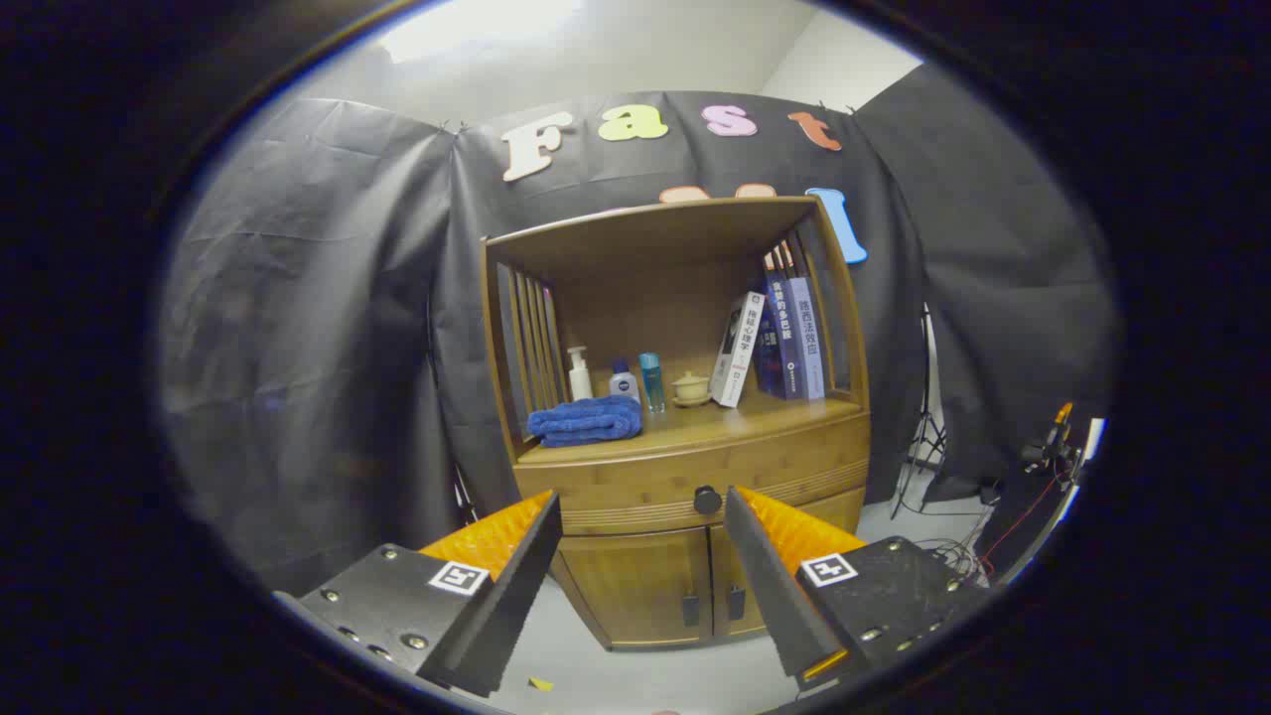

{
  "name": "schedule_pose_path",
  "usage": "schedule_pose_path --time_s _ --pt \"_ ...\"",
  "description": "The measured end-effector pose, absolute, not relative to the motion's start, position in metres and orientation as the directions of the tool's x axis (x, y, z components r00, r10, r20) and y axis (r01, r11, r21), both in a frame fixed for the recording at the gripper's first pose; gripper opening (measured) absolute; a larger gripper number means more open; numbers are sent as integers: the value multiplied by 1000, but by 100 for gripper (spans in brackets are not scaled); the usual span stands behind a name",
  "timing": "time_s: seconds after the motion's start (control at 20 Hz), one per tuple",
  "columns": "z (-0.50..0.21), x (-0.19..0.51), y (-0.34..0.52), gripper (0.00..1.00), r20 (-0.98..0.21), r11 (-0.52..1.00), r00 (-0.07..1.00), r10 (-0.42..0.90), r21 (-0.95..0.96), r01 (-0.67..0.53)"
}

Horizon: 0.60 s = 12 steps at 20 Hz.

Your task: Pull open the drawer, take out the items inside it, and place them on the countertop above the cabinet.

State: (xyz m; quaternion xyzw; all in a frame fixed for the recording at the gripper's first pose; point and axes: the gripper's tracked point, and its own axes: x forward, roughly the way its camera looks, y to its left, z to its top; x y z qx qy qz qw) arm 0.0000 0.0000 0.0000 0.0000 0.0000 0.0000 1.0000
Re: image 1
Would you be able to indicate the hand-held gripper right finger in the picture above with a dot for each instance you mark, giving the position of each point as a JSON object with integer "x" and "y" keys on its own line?
{"x": 770, "y": 596}

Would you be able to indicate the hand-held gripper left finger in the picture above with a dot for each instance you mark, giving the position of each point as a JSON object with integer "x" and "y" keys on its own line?
{"x": 506, "y": 616}

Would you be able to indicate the wooden drawer black knob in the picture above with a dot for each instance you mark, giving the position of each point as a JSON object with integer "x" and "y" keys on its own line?
{"x": 635, "y": 487}

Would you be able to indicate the wooden countertop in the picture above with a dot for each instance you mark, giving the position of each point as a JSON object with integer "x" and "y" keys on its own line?
{"x": 735, "y": 422}

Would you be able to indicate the wooden cabinet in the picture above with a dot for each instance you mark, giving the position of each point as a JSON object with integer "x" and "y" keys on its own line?
{"x": 645, "y": 298}

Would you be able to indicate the blue folded towel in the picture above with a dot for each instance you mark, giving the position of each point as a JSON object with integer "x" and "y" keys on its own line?
{"x": 586, "y": 420}

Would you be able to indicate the beige lidded teacup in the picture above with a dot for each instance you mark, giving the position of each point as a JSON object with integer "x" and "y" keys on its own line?
{"x": 691, "y": 387}

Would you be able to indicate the black tripod stand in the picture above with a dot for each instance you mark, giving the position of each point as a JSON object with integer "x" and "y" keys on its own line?
{"x": 925, "y": 427}

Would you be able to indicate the clear blue bottle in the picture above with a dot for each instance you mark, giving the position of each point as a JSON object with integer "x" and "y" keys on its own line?
{"x": 652, "y": 382}

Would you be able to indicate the white pump bottle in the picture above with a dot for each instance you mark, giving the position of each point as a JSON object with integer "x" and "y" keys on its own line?
{"x": 581, "y": 382}

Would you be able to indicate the dark blue book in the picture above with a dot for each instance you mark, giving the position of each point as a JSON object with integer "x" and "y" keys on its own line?
{"x": 779, "y": 348}

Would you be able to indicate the white book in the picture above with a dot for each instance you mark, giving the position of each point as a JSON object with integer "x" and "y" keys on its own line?
{"x": 740, "y": 348}

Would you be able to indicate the white bottle blue cap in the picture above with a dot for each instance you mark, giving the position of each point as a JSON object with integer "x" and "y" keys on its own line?
{"x": 624, "y": 385}

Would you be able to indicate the grey-blue book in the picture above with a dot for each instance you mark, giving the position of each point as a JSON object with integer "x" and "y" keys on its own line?
{"x": 809, "y": 338}

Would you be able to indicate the orange and black device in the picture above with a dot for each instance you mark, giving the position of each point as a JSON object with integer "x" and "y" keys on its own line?
{"x": 1055, "y": 447}

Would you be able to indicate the black backdrop cloth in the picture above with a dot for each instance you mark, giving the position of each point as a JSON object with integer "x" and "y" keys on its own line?
{"x": 318, "y": 348}

